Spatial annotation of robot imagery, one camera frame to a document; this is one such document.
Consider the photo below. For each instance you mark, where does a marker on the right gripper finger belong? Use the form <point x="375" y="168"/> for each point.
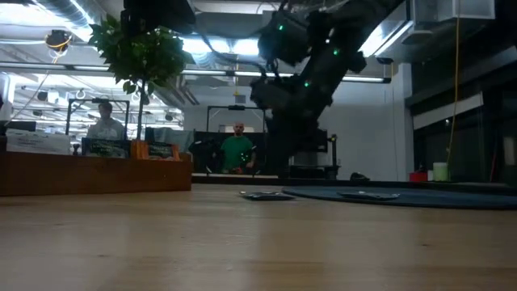
<point x="278" y="153"/>
<point x="303" y="149"/>

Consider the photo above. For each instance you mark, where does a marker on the dark blue tea packet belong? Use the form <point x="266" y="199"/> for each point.
<point x="266" y="196"/>
<point x="106" y="148"/>
<point x="369" y="196"/>

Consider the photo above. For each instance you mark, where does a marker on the wooden three-compartment tray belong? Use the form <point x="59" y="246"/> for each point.
<point x="101" y="175"/>

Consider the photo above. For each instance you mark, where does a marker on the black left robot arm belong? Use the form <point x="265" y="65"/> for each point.
<point x="157" y="14"/>

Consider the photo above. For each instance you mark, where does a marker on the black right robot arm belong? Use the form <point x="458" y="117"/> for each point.
<point x="347" y="36"/>

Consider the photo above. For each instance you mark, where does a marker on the black monitor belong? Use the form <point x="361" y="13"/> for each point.
<point x="20" y="125"/>
<point x="323" y="141"/>

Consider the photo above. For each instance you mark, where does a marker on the black side table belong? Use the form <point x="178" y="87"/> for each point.
<point x="319" y="171"/>

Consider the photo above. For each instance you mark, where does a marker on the person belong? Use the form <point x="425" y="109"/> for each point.
<point x="237" y="151"/>
<point x="107" y="127"/>

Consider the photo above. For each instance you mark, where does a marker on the black partition panel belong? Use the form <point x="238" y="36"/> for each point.
<point x="206" y="155"/>

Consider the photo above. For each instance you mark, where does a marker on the long ceiling lamp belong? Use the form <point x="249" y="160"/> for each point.
<point x="87" y="68"/>
<point x="363" y="78"/>

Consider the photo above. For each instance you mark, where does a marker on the grey cloth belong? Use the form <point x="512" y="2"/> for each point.
<point x="173" y="136"/>

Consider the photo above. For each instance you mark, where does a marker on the red container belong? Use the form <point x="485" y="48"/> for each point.
<point x="418" y="177"/>

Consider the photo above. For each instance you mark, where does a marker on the pale green cup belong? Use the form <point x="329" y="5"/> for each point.
<point x="440" y="171"/>

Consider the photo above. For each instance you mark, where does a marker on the green leafy plant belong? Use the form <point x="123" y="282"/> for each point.
<point x="137" y="52"/>

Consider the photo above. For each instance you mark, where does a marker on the black camera stand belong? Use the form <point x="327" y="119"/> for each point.
<point x="333" y="151"/>

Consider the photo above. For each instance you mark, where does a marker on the black aluminium table frame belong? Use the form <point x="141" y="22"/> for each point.
<point x="234" y="178"/>

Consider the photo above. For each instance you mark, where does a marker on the black robot station frame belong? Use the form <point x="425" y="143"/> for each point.
<point x="97" y="100"/>
<point x="236" y="107"/>

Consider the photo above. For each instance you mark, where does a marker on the white ceiling air duct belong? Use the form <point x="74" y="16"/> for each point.
<point x="464" y="10"/>

